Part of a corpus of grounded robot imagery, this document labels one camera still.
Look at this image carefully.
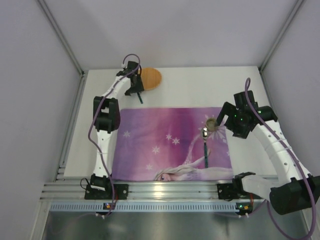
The fork with teal handle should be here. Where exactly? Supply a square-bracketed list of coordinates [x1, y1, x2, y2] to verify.
[137, 92, 144, 104]

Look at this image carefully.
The round wooden plate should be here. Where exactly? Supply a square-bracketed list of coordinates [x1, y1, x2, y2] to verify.
[141, 67, 162, 91]

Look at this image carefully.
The small grey cup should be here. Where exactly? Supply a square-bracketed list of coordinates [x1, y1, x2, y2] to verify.
[205, 117, 219, 132]

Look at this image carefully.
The spoon with teal handle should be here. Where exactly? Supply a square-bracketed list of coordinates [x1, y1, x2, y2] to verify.
[201, 127, 209, 169]

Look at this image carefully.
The purple Frozen placemat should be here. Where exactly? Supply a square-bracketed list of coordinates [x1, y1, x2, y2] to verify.
[112, 107, 234, 182]

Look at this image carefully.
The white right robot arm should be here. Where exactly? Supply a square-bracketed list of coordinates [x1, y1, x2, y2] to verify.
[216, 90, 320, 215]

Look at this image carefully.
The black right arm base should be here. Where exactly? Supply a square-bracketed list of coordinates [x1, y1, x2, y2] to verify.
[216, 171, 261, 202]

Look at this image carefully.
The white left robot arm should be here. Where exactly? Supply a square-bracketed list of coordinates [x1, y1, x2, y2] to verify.
[88, 61, 145, 181]

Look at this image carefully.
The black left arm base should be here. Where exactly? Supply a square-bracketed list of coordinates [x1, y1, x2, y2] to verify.
[84, 174, 129, 200]

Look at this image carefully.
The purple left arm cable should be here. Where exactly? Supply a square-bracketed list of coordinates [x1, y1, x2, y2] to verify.
[87, 53, 142, 218]

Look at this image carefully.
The left aluminium frame post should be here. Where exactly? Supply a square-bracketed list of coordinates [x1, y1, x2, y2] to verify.
[35, 0, 85, 76]

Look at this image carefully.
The aluminium frame post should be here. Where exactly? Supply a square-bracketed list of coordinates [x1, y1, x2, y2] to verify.
[258, 0, 306, 72]
[35, 0, 85, 76]

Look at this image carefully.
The right aluminium frame post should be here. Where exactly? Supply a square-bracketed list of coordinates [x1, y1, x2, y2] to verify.
[258, 0, 306, 72]

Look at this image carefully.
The white slotted cable duct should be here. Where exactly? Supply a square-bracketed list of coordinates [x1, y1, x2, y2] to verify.
[50, 201, 253, 214]

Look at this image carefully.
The aluminium mounting rail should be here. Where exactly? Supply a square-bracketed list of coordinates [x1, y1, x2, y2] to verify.
[39, 175, 312, 201]

